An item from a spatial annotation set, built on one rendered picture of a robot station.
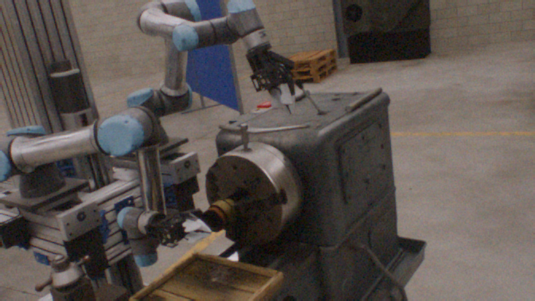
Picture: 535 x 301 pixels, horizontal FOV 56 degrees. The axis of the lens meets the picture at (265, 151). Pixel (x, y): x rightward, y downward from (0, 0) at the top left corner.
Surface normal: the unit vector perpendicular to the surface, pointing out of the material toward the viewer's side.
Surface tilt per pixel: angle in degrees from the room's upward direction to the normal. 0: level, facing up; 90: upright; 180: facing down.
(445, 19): 90
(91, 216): 90
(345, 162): 90
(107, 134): 90
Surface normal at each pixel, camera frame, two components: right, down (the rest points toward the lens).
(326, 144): 0.80, 0.04
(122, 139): -0.01, 0.29
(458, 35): -0.48, 0.33
